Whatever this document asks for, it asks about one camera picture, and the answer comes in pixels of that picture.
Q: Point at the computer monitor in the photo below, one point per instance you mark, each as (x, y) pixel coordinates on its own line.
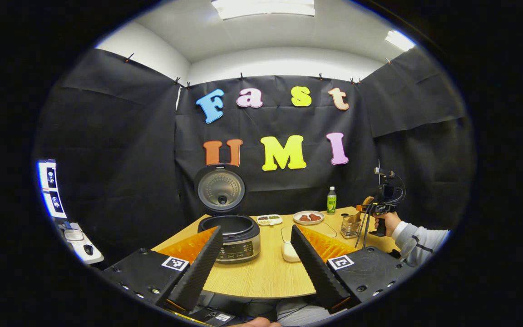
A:
(51, 188)

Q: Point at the large ceiling light panel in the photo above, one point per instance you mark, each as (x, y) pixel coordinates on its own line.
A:
(263, 8)

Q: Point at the dark grey rice cooker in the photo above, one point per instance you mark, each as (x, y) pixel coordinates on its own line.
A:
(239, 240)

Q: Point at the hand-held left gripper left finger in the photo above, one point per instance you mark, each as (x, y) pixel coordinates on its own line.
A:
(198, 272)

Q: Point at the person's grey trousers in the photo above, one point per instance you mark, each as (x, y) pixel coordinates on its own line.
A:
(302, 313)

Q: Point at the white divided bean dish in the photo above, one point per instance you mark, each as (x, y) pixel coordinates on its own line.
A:
(269, 220)

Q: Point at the white rice container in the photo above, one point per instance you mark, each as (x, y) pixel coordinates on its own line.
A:
(289, 252)

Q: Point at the brown meat piece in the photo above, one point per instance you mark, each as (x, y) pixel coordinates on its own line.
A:
(304, 218)
(315, 217)

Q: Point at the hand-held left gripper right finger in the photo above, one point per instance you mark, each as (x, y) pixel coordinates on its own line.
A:
(316, 272)

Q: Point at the black computer mouse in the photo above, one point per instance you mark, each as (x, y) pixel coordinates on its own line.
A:
(88, 250)

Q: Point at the white round plate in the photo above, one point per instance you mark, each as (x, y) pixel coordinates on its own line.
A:
(298, 221)

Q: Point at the small ceiling light panel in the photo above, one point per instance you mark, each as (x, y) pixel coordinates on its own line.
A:
(400, 40)

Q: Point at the white side desk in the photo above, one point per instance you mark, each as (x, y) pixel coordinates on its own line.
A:
(77, 247)

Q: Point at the green drink bottle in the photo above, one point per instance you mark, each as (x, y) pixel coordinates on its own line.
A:
(331, 204)

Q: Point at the wooden spoon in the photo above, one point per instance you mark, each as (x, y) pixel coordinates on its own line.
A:
(354, 219)

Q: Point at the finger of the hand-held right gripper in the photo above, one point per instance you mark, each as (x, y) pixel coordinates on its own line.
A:
(365, 209)

